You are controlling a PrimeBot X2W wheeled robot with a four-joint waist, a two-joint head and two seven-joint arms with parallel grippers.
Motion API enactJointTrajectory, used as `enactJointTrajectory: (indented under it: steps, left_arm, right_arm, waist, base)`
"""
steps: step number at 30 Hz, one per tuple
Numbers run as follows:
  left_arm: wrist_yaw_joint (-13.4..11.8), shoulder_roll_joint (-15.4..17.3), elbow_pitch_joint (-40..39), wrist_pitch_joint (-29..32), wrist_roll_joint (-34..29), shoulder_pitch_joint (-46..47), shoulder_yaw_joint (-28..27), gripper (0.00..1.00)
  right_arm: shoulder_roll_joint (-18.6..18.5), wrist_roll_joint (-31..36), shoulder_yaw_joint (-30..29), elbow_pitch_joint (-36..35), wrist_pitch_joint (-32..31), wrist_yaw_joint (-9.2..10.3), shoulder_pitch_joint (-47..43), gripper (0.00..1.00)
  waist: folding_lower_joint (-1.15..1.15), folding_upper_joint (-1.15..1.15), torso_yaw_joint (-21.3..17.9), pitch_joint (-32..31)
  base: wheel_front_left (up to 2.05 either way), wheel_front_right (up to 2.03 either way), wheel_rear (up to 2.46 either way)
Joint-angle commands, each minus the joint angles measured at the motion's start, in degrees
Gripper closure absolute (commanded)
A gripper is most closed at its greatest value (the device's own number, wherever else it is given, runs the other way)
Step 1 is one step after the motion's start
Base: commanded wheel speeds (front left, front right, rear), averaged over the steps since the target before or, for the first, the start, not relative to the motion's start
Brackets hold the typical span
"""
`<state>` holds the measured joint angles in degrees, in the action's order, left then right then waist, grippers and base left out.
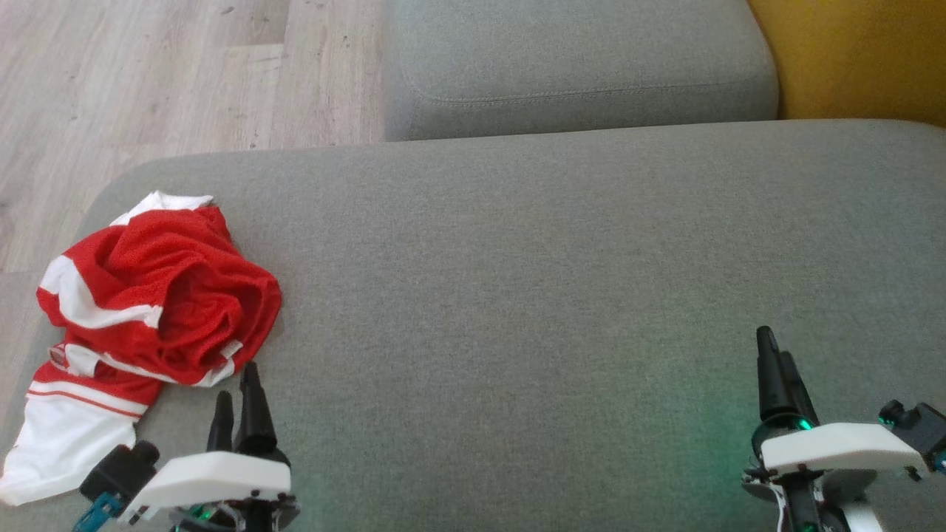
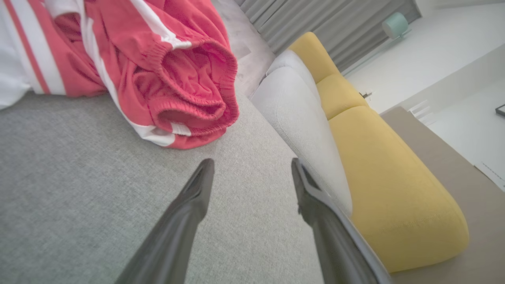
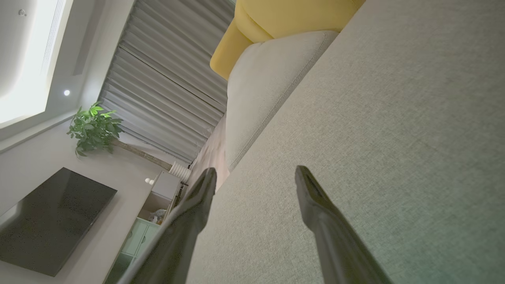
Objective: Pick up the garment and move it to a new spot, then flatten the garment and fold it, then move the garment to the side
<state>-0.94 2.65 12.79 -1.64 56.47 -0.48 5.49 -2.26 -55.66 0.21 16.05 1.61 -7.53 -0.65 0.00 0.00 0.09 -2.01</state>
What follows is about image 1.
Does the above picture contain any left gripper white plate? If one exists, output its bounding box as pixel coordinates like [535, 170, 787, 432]
[122, 361, 301, 532]

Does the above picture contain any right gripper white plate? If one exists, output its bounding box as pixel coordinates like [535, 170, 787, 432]
[742, 326, 929, 532]

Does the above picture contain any red basketball jersey number 23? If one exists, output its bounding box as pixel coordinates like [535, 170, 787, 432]
[0, 191, 283, 507]

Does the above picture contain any grey fabric sofa seat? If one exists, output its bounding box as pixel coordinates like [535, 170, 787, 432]
[0, 120, 946, 532]

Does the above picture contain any yellow pillow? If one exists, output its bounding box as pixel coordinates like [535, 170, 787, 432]
[748, 0, 946, 128]

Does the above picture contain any grey sofa back cushion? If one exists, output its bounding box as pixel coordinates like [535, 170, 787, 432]
[382, 0, 780, 142]

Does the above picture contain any blue left camera cable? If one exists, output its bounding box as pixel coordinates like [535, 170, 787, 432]
[72, 493, 121, 532]

